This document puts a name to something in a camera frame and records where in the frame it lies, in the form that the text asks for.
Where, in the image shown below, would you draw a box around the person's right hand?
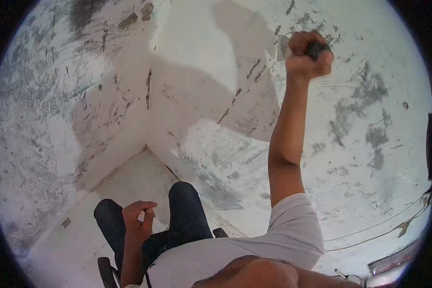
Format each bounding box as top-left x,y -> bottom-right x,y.
285,30 -> 335,82

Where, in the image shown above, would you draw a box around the person's left hand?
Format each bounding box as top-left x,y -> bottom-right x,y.
121,200 -> 158,245

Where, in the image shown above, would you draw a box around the person's left thumb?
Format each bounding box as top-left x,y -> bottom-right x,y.
142,208 -> 156,232

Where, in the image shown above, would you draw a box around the person's left index finger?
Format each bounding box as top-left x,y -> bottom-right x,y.
127,200 -> 158,215

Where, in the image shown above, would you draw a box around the person's right fingers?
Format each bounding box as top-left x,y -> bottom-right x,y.
288,30 -> 334,57

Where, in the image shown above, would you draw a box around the metal scraper with black handle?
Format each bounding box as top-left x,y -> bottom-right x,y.
276,35 -> 332,62

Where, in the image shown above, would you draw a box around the person's legs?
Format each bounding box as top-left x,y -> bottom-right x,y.
94,181 -> 215,273

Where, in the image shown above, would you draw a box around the black stool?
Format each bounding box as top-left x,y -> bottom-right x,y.
97,228 -> 229,288

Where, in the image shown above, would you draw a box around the person's body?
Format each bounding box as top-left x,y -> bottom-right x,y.
140,162 -> 327,288

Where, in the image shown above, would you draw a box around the thin wall cables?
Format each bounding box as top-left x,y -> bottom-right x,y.
324,191 -> 432,252

